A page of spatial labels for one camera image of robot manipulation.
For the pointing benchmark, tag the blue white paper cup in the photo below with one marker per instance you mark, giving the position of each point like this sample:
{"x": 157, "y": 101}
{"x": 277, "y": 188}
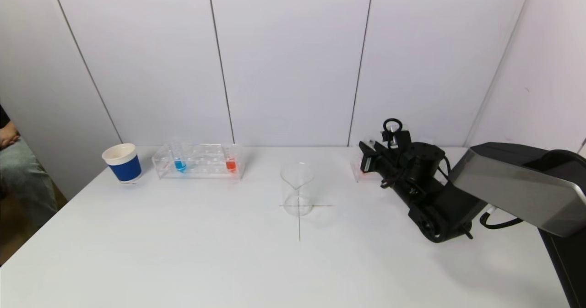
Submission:
{"x": 126, "y": 170}

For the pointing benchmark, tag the clear glass beaker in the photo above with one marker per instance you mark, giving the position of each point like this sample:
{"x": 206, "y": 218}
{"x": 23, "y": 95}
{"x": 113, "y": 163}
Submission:
{"x": 297, "y": 193}

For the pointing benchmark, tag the clear acrylic test tube rack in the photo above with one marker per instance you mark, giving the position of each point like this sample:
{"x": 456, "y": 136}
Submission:
{"x": 203, "y": 164}
{"x": 357, "y": 168}

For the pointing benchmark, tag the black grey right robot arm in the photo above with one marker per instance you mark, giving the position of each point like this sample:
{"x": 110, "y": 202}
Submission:
{"x": 517, "y": 189}

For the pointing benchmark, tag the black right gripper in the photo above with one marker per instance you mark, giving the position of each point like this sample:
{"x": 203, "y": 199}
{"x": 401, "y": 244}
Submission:
{"x": 366, "y": 162}

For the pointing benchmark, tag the person in grey trousers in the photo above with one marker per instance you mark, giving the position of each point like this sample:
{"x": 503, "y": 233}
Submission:
{"x": 23, "y": 180}

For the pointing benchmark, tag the test tube with blue pigment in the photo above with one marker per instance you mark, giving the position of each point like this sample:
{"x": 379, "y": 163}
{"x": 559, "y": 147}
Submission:
{"x": 180, "y": 165}

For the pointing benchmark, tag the test tube with red pigment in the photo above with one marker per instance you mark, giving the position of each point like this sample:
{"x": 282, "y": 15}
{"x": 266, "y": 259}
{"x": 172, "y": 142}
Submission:
{"x": 371, "y": 144}

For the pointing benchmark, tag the test tube with orange pigment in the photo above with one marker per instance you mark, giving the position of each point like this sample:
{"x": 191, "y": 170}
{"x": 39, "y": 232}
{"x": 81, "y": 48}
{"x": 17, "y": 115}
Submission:
{"x": 230, "y": 165}

